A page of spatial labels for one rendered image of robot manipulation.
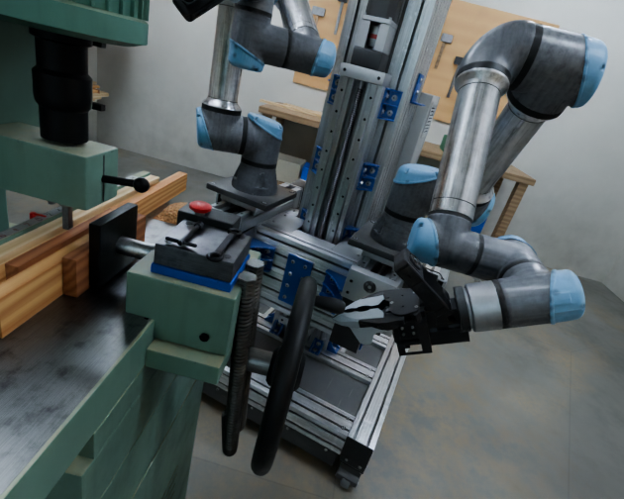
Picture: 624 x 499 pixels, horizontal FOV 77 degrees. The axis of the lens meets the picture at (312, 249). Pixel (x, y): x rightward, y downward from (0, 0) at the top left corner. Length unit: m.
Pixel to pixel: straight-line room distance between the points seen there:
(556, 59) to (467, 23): 3.02
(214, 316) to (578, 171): 3.99
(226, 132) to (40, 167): 0.73
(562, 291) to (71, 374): 0.61
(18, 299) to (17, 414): 0.13
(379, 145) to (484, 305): 0.80
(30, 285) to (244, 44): 0.59
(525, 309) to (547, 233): 3.75
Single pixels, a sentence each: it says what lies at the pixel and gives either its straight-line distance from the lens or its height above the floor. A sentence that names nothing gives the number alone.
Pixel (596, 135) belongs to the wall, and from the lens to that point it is 4.27.
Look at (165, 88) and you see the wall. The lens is 4.29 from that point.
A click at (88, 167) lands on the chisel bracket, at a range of 0.55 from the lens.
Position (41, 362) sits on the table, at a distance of 0.49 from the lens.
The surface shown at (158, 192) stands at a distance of 0.84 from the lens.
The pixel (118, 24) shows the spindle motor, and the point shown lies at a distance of 0.50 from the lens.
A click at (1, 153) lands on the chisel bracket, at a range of 0.61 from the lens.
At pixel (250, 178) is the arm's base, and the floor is 0.87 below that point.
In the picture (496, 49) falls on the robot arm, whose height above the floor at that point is 1.32.
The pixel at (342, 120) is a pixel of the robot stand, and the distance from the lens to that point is 1.25.
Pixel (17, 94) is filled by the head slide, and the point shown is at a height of 1.10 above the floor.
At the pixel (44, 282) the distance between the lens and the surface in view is 0.54.
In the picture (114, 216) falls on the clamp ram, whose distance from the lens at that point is 0.57.
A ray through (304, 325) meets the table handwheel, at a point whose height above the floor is 0.94.
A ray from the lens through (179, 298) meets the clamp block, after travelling 0.50.
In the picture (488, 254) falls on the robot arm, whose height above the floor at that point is 1.02.
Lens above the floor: 1.23
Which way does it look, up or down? 25 degrees down
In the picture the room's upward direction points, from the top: 15 degrees clockwise
